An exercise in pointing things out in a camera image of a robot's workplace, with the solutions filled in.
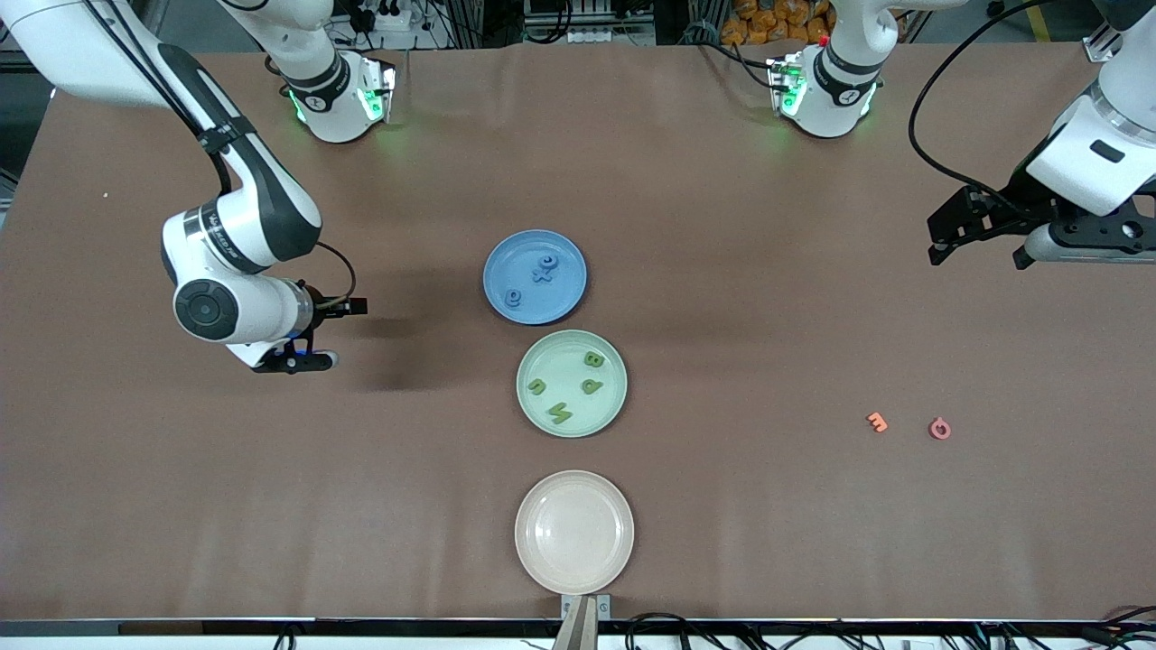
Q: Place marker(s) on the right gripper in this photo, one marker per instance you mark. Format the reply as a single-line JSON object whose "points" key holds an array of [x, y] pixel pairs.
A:
{"points": [[321, 307]]}

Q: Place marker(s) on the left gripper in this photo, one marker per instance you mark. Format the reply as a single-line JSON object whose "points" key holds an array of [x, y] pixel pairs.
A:
{"points": [[1019, 200]]}

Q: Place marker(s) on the blue foam letter a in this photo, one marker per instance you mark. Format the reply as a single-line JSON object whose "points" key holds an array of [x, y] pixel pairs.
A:
{"points": [[518, 291]]}

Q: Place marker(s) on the green foam letter N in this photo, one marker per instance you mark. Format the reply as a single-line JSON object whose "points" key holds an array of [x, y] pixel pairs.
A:
{"points": [[560, 413]]}

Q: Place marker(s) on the green foam letter B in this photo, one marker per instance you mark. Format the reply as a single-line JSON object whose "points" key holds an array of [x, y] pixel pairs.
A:
{"points": [[592, 359]]}

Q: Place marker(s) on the green foam letter P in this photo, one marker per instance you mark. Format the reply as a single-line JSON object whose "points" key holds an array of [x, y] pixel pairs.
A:
{"points": [[598, 385]]}

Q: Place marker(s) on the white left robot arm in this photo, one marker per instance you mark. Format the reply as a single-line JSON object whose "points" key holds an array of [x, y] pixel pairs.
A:
{"points": [[840, 99]]}

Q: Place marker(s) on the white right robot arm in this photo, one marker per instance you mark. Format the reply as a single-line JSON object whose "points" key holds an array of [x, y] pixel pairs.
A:
{"points": [[81, 45]]}

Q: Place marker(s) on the pink foam letter G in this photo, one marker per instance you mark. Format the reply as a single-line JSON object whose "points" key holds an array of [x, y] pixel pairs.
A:
{"points": [[932, 430]]}

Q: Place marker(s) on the blue plate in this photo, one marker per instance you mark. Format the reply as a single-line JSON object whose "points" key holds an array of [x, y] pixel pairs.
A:
{"points": [[560, 298]]}

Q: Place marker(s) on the green plate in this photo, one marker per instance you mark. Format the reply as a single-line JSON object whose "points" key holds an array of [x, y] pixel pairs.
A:
{"points": [[569, 375]]}

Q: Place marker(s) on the orange foam letter m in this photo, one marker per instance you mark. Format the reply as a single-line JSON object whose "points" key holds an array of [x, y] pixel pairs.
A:
{"points": [[877, 422]]}

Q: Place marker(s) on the pink beige plate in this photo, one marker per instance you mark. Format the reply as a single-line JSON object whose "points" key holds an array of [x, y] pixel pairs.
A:
{"points": [[573, 533]]}

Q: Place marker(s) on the white power strip with plugs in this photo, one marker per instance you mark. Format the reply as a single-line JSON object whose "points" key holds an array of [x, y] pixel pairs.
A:
{"points": [[388, 18]]}

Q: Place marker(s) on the orange net bag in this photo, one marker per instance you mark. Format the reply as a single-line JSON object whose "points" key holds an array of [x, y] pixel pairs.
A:
{"points": [[768, 18]]}

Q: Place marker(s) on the brown table cover sheet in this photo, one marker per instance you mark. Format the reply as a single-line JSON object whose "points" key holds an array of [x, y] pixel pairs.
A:
{"points": [[813, 542]]}

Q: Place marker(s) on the aluminium frame profile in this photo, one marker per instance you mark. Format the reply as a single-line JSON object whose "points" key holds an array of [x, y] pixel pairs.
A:
{"points": [[1100, 45]]}

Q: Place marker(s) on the metal bracket with beige post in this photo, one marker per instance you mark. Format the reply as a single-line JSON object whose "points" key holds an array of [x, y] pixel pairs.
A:
{"points": [[582, 627]]}

